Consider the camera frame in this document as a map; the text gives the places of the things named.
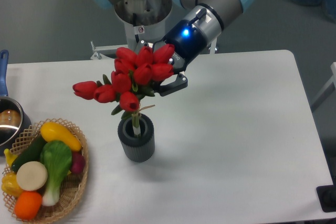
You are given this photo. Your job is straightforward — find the yellow squash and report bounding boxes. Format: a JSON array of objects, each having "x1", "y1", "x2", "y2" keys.
[{"x1": 40, "y1": 122, "x2": 82, "y2": 152}]

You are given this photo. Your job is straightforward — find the white frame at right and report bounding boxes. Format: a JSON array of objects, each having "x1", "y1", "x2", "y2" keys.
[{"x1": 310, "y1": 62, "x2": 335, "y2": 113}]

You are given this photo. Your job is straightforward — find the blue handled saucepan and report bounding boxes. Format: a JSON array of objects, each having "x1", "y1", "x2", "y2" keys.
[{"x1": 1, "y1": 49, "x2": 31, "y2": 156}]

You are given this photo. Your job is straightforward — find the red tulip bouquet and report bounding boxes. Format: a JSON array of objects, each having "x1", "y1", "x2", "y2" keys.
[{"x1": 72, "y1": 44, "x2": 175, "y2": 137}]

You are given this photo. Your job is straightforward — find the green cucumber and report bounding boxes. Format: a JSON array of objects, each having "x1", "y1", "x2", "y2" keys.
[{"x1": 11, "y1": 134, "x2": 47, "y2": 173}]

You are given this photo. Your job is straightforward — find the black device at table edge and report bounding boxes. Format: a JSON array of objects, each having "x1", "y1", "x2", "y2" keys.
[{"x1": 316, "y1": 185, "x2": 335, "y2": 212}]

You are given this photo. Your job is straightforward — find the green bok choy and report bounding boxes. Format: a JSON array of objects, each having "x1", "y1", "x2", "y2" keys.
[{"x1": 40, "y1": 140, "x2": 72, "y2": 207}]

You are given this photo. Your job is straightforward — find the yellow bell pepper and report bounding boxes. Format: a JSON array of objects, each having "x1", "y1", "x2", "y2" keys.
[{"x1": 1, "y1": 172, "x2": 24, "y2": 198}]

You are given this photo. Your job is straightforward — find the orange fruit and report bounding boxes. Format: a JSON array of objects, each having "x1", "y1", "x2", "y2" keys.
[{"x1": 14, "y1": 191, "x2": 42, "y2": 220}]

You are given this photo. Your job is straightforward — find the purple red radish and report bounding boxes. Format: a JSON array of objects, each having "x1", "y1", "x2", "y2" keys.
[{"x1": 70, "y1": 152, "x2": 86, "y2": 174}]

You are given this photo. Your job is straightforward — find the dark grey ribbed vase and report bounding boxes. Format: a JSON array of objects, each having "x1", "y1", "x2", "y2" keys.
[{"x1": 118, "y1": 114, "x2": 155, "y2": 163}]

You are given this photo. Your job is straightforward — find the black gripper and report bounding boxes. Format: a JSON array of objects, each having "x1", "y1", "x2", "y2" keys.
[{"x1": 134, "y1": 19, "x2": 207, "y2": 97}]

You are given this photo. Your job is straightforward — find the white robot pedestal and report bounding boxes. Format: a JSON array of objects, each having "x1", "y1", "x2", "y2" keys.
[{"x1": 90, "y1": 0, "x2": 220, "y2": 61}]

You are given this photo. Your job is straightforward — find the woven wicker basket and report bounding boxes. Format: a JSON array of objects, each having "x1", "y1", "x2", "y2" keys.
[{"x1": 1, "y1": 119, "x2": 89, "y2": 223}]

